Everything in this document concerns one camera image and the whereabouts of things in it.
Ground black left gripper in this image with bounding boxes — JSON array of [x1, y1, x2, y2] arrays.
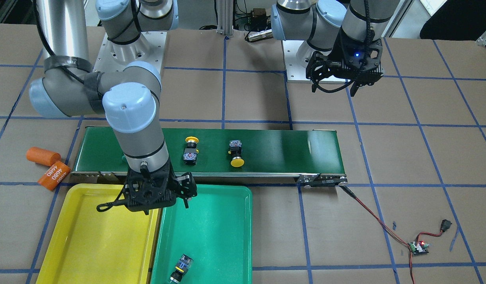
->
[[306, 31, 384, 97]]

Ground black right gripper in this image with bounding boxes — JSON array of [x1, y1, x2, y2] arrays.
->
[[123, 164, 197, 214]]

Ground yellow push button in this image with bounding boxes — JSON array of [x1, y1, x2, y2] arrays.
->
[[228, 140, 245, 168], [182, 136, 199, 165]]

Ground green push button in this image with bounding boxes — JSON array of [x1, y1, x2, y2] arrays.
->
[[168, 254, 194, 284]]

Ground orange cylinder marked 4680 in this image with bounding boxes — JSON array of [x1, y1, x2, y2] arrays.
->
[[37, 161, 71, 192]]

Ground plain orange cylinder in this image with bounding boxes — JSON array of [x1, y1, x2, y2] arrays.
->
[[26, 147, 62, 167]]

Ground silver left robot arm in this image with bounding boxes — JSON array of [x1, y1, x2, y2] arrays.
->
[[270, 0, 399, 96]]

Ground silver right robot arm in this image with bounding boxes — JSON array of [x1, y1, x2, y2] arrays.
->
[[30, 0, 197, 214]]

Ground green plastic tray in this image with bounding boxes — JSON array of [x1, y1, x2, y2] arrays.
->
[[150, 185, 252, 284]]

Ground green conveyor belt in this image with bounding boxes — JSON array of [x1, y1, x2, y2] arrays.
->
[[71, 126, 349, 189]]

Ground yellow plastic tray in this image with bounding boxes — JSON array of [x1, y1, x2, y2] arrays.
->
[[36, 183, 160, 284]]

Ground small green circuit board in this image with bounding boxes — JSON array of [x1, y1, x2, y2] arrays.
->
[[407, 241, 429, 256]]

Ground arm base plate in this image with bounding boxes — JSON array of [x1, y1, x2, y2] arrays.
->
[[282, 39, 350, 84], [93, 31, 167, 74]]

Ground aluminium frame post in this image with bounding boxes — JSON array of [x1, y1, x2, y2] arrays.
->
[[215, 0, 235, 37]]

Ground red black wire cable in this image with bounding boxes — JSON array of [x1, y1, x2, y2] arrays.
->
[[338, 185, 445, 284]]

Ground black inline power switch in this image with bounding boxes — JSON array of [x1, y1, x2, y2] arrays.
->
[[440, 219, 452, 232]]

